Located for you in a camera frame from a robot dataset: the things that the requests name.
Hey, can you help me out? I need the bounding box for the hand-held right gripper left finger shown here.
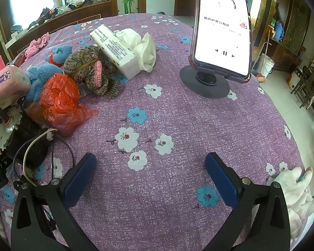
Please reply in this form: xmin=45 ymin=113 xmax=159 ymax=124
xmin=10 ymin=152 xmax=98 ymax=251

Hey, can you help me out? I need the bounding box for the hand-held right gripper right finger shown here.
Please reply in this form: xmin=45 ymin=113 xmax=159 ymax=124
xmin=205 ymin=152 xmax=291 ymax=251

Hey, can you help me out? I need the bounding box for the pink tissue pack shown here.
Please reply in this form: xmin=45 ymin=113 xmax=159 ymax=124
xmin=0 ymin=65 xmax=32 ymax=105

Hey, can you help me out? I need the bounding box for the red item in clear plastic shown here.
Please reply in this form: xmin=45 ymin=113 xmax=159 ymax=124
xmin=14 ymin=53 xmax=26 ymax=67

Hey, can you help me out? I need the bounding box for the blue fluffy towel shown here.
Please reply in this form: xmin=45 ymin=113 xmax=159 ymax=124
xmin=25 ymin=64 xmax=64 ymax=102

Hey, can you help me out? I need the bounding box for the red plastic bag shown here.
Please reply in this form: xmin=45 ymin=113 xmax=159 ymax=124
xmin=26 ymin=73 xmax=99 ymax=138

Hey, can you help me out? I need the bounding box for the purple floral tablecloth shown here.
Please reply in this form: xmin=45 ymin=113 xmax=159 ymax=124
xmin=0 ymin=13 xmax=314 ymax=251

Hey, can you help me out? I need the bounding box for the pink fluffy cloth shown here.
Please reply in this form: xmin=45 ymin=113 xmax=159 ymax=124
xmin=24 ymin=32 xmax=51 ymax=59

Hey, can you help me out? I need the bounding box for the white knit glove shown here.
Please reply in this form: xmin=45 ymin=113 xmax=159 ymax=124
xmin=273 ymin=166 xmax=314 ymax=215
xmin=286 ymin=202 xmax=314 ymax=241

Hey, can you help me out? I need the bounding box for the blue cloth with red band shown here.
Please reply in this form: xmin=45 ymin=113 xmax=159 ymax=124
xmin=48 ymin=45 xmax=73 ymax=67

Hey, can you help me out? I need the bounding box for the brown knitted hat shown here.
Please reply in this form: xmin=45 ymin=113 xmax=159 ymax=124
xmin=63 ymin=45 xmax=122 ymax=99

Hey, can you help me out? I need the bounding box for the black round phone stand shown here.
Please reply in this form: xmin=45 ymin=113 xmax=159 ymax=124
xmin=180 ymin=65 xmax=231 ymax=99

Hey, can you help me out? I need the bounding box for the pile of dark clothes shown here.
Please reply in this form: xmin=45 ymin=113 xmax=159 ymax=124
xmin=27 ymin=5 xmax=76 ymax=29

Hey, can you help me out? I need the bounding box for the wooden sideboard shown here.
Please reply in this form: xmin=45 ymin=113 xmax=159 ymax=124
xmin=0 ymin=0 xmax=118 ymax=58

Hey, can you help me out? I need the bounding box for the white plastic bucket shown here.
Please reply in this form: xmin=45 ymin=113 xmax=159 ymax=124
xmin=259 ymin=53 xmax=275 ymax=77

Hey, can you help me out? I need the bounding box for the facial tissue pack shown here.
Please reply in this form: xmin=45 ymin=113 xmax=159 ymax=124
xmin=90 ymin=24 xmax=139 ymax=80

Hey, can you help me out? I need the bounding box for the wooden chair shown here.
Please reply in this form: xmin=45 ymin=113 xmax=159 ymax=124
xmin=290 ymin=58 xmax=314 ymax=110

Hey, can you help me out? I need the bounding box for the white cloth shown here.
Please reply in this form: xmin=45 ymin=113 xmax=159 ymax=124
xmin=115 ymin=28 xmax=157 ymax=73

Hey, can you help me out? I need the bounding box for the smartphone with lit screen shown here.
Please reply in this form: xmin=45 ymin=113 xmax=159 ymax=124
xmin=190 ymin=0 xmax=252 ymax=84

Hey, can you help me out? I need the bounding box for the blue bag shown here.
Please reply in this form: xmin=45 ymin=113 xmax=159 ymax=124
xmin=274 ymin=21 xmax=284 ymax=42

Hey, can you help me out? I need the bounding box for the dark wooden cabinet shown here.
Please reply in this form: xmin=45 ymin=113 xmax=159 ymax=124
xmin=267 ymin=0 xmax=312 ymax=72

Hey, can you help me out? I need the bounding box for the white cable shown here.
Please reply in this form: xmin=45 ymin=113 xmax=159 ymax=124
xmin=22 ymin=128 xmax=58 ymax=187

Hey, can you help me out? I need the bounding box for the black cable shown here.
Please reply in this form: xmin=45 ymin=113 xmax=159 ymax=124
xmin=13 ymin=136 xmax=76 ymax=189

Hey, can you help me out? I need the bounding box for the gold door frame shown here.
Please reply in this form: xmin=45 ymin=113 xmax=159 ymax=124
xmin=251 ymin=0 xmax=276 ymax=51

